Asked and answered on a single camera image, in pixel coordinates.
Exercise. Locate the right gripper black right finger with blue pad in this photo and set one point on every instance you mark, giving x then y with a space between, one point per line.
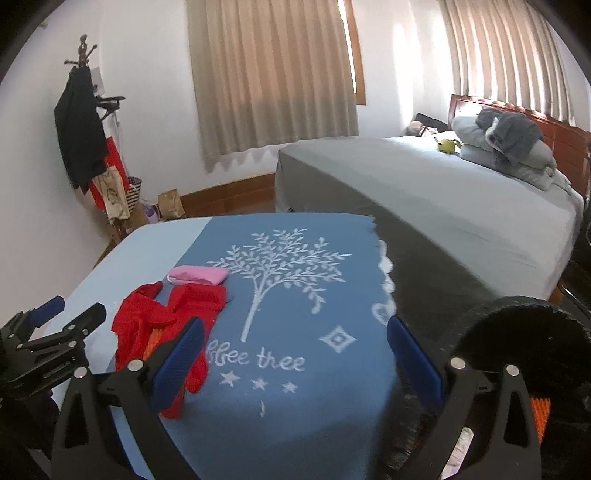
495 405

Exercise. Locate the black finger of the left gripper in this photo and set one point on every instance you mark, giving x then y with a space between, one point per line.
76 330

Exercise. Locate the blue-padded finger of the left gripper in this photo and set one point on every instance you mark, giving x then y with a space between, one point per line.
41 315

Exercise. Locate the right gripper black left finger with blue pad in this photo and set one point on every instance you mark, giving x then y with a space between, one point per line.
87 444

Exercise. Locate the orange foam net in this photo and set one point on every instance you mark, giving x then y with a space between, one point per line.
541 412

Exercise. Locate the white cardboard box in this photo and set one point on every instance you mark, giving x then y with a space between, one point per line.
459 453

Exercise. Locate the red plastic bag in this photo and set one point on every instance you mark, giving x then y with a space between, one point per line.
142 323

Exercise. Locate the pink face mask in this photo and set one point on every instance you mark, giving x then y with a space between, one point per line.
190 274

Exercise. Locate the light blue mattress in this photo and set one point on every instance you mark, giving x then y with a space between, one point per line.
129 263

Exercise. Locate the beige tote bag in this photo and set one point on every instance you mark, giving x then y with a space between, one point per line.
110 188

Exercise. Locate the striped basket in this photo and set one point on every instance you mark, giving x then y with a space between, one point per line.
133 193

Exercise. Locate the brown paper bag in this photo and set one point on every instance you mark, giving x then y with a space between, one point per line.
170 206

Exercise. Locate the red hanging bag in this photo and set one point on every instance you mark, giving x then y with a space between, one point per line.
112 158

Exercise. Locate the grey bed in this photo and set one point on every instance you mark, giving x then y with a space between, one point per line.
459 234

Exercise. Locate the blue tree-print blanket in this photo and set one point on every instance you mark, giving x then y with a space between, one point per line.
300 370

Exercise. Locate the black hanging coat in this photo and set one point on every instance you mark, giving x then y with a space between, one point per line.
80 131

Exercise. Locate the black hanger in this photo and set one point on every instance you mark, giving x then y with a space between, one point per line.
109 105

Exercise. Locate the grey pillow stack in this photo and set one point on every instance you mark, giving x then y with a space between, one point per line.
542 173

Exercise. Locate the wooden coat rack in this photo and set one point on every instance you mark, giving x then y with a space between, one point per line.
83 54

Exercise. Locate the yellow-green plush toy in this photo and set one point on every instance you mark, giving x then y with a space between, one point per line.
449 146

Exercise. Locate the red wooden headboard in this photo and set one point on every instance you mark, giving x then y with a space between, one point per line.
569 144

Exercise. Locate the dark grey folded blanket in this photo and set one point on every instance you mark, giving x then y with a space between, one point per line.
511 135

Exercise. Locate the black bag by headboard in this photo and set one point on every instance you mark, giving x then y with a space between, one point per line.
422 124

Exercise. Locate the left beige curtain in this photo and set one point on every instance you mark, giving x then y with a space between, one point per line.
269 73

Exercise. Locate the beige curtain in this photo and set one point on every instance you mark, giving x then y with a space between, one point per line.
269 73
504 51

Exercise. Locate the right beige curtain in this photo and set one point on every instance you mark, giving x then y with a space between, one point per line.
504 51

